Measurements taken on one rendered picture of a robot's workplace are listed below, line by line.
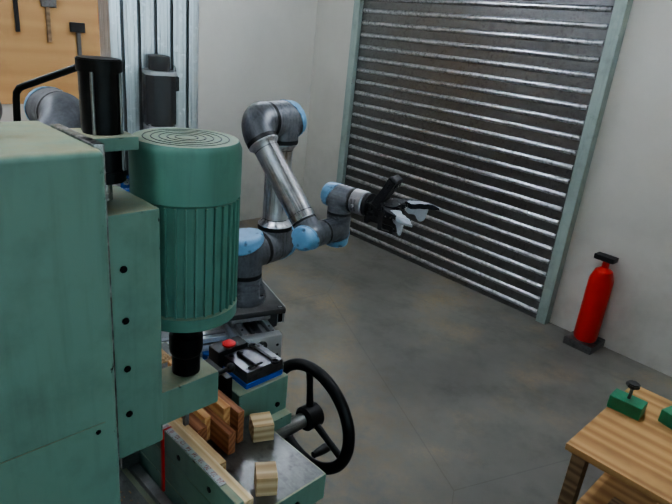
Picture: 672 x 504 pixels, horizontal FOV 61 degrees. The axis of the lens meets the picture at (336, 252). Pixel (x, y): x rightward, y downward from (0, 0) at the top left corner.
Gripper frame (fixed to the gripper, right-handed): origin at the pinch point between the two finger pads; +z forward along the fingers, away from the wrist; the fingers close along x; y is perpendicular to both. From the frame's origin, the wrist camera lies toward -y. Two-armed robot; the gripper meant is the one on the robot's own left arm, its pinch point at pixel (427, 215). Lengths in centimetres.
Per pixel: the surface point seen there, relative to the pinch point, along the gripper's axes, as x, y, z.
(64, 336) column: 103, -18, 2
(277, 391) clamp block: 59, 23, -2
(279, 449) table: 71, 24, 9
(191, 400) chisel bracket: 82, 10, -2
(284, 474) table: 75, 24, 14
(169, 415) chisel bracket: 87, 10, -2
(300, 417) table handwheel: 54, 34, 0
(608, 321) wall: -208, 136, 24
